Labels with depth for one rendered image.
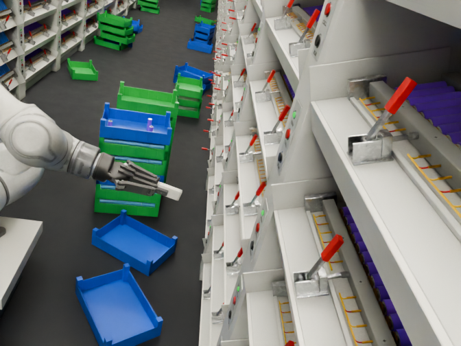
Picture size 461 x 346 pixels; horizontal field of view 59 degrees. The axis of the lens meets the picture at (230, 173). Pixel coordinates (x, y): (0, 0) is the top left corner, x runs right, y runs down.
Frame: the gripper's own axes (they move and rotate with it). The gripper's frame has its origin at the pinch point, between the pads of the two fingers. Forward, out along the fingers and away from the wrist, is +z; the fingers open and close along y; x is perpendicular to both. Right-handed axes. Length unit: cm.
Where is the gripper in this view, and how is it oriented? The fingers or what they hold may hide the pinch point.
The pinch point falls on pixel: (168, 191)
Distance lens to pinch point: 113.6
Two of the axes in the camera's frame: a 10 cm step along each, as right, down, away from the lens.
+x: 4.2, -7.9, -4.5
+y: 0.2, 5.0, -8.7
